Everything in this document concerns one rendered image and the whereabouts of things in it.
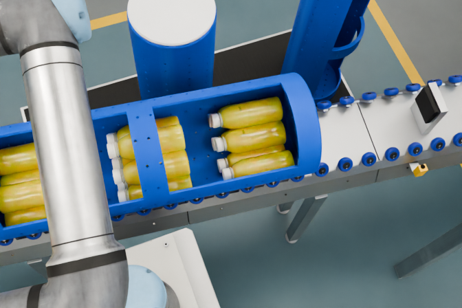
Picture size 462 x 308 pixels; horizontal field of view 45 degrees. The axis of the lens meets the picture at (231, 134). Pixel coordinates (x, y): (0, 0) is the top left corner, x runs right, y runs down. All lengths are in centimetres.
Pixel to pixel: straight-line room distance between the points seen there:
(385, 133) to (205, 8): 69
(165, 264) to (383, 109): 89
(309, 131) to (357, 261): 129
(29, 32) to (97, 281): 32
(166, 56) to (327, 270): 128
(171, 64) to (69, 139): 115
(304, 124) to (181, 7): 62
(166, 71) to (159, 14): 19
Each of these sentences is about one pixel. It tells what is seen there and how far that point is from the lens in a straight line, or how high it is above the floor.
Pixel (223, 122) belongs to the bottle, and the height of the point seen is 112.
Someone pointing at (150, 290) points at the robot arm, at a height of 140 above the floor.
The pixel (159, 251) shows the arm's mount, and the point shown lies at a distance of 134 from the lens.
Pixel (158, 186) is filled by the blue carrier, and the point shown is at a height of 116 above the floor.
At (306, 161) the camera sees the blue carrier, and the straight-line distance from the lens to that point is 146.
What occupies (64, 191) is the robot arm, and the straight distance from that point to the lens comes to 70.
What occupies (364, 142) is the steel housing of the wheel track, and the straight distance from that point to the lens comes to 177.
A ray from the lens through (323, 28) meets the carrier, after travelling 219.
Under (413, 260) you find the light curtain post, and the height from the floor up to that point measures 22.
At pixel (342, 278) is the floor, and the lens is 260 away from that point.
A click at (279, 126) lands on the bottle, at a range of 155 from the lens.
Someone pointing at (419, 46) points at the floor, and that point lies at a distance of 323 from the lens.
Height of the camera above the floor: 247
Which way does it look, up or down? 65 degrees down
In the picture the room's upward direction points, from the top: 8 degrees clockwise
